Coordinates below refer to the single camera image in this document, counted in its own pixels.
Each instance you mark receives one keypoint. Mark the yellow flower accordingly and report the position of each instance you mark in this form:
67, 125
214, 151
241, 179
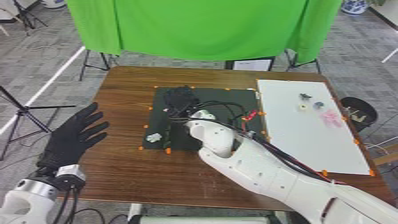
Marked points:
303, 107

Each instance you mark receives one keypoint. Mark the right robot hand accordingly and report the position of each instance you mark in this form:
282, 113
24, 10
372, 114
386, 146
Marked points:
180, 101

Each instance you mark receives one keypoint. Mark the blue flower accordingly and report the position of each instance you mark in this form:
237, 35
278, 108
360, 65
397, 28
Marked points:
319, 104

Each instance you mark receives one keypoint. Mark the white flower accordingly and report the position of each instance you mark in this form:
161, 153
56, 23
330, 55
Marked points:
154, 137

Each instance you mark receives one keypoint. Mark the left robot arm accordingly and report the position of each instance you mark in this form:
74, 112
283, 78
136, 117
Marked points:
24, 203

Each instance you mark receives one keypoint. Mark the black stand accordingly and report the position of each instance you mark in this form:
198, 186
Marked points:
28, 13

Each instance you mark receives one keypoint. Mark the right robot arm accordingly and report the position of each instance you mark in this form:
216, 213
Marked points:
255, 166

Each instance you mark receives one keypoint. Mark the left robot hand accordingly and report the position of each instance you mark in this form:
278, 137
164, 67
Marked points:
72, 136

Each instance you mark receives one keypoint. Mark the blue and white vase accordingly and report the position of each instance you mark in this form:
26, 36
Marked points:
354, 6
54, 3

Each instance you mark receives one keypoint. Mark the black framed sign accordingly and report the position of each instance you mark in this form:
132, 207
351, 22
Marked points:
251, 64

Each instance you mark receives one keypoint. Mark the pink flower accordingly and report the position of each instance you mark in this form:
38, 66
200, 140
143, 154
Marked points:
331, 118

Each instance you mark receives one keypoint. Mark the dark mat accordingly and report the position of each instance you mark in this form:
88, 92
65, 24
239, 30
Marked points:
225, 96

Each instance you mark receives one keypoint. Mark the green sprig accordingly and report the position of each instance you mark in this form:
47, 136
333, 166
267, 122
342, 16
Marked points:
305, 96
170, 133

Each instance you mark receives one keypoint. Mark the black tripod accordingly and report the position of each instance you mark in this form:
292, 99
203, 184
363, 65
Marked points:
26, 111

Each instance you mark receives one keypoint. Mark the black chair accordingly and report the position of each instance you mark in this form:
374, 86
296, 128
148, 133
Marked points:
356, 104

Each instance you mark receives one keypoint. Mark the pale grey bar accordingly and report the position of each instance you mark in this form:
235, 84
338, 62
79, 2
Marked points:
207, 220

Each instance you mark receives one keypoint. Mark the white sheet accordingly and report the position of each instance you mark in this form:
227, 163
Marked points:
296, 140

